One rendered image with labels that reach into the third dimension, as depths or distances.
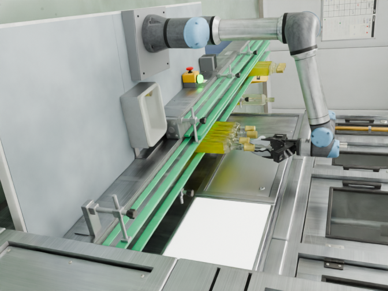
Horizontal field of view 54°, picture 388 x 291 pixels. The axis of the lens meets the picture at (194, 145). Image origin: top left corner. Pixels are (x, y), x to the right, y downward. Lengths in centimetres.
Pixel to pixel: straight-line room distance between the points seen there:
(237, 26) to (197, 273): 106
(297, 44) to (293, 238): 68
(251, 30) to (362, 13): 596
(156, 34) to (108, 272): 97
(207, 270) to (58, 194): 61
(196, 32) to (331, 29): 612
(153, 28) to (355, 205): 105
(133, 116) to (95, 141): 21
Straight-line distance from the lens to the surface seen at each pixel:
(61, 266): 94
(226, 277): 79
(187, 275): 80
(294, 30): 142
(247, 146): 167
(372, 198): 168
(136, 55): 154
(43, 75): 119
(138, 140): 154
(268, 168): 177
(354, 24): 749
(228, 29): 160
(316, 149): 163
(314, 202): 163
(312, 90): 143
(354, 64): 769
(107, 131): 143
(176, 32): 151
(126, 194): 138
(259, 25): 157
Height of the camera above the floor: 155
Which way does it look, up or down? 21 degrees down
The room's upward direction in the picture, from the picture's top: 93 degrees clockwise
